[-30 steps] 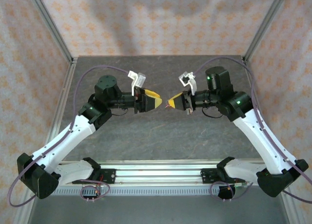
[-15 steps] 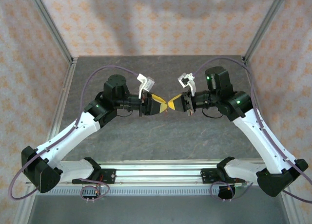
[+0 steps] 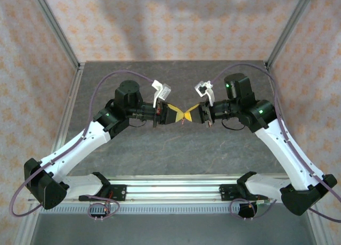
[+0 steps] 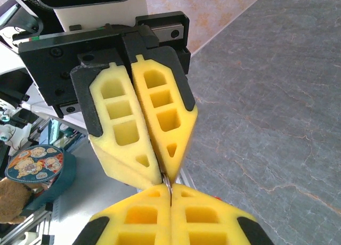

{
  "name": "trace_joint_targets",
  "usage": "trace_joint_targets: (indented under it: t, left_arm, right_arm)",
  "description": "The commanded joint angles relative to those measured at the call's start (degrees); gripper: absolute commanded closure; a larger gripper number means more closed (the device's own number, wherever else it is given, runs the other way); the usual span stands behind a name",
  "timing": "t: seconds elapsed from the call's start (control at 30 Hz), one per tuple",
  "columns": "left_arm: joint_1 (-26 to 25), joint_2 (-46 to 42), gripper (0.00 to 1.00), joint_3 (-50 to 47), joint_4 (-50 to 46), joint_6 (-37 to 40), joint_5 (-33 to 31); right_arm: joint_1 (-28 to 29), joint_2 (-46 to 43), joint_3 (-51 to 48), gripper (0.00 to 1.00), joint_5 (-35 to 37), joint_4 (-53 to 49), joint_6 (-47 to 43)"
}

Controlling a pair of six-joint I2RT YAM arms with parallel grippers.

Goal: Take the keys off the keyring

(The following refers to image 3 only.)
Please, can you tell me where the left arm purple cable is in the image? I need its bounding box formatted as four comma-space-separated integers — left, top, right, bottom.
9, 70, 155, 221

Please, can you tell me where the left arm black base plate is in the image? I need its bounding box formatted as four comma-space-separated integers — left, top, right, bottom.
79, 185, 127, 202

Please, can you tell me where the aluminium side rail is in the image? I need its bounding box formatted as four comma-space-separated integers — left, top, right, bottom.
42, 63, 86, 182
265, 61, 306, 182

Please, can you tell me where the small green circuit board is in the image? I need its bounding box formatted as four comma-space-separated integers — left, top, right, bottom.
255, 198, 278, 206

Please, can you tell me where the black connector block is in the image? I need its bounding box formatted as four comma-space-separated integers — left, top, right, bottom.
88, 202, 119, 222
238, 202, 258, 219

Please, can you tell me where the aluminium frame post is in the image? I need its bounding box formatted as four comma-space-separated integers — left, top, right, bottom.
265, 0, 319, 70
28, 0, 82, 70

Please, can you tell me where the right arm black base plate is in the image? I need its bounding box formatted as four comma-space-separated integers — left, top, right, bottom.
220, 184, 240, 202

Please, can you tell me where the lower aluminium frame bar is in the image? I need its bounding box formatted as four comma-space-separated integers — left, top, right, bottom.
306, 207, 324, 245
15, 205, 40, 245

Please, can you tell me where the grey slotted cable duct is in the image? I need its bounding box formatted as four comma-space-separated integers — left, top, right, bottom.
39, 204, 267, 214

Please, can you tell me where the wide aluminium base rail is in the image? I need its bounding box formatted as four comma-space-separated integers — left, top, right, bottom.
28, 175, 320, 203

